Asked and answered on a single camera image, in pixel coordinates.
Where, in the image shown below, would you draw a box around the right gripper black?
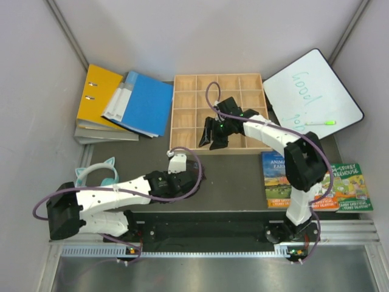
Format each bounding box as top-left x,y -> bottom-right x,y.
199,117 -> 233,151

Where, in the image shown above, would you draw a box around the brown floral necktie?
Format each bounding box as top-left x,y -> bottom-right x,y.
186,159 -> 207,181

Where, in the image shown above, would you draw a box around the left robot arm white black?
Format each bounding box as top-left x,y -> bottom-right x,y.
46,153 -> 205,241

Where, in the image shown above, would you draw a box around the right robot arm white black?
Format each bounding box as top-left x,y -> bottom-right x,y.
199,97 -> 331,241

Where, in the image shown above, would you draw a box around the wooden compartment tray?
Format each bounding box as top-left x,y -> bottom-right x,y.
169,73 -> 274,156

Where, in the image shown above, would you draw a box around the blue folder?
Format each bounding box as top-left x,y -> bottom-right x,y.
102,71 -> 173,138

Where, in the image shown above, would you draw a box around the Animal Farm book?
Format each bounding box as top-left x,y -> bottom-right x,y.
261,151 -> 291,209

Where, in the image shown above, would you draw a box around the teal cat-ear headphones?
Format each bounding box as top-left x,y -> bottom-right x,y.
74,157 -> 119,187

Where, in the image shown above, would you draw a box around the white whiteboard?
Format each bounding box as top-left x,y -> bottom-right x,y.
263,48 -> 364,139

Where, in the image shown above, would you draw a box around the grey binder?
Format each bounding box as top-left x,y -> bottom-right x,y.
74,127 -> 139,145

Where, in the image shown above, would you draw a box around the green marker pen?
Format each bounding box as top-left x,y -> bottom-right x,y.
305,120 -> 336,126

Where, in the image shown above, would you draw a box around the orange Treehouse book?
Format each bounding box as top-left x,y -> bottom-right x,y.
312,173 -> 339,211

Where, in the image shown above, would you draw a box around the green Treehouse book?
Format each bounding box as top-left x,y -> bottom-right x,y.
331,163 -> 373,213

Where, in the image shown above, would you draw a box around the yellow ring binder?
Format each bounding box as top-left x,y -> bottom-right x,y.
76,64 -> 123,131

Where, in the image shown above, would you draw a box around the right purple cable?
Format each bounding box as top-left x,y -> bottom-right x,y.
205,81 -> 334,265

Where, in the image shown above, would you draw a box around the white cable duct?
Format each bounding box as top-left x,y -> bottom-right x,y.
61,245 -> 291,259

